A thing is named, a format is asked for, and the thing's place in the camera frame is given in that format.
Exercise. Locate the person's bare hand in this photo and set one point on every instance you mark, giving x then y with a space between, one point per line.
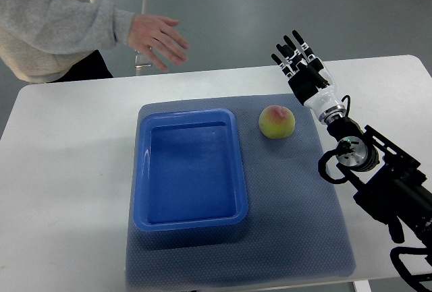
149 33

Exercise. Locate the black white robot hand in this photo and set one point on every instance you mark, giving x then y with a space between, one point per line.
309 79

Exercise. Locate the green red peach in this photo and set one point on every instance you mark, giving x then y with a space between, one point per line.
277 122

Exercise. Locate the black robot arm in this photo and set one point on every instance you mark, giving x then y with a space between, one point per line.
388 182

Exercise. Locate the grey sweater sleeve forearm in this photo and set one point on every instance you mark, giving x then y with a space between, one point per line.
66 26

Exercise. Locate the person's grey sweater torso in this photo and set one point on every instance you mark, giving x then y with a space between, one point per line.
34 66

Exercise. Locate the blue rectangular plastic tray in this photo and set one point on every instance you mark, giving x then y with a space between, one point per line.
189 172

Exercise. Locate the blue textured table mat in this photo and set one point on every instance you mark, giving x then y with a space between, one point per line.
294 228

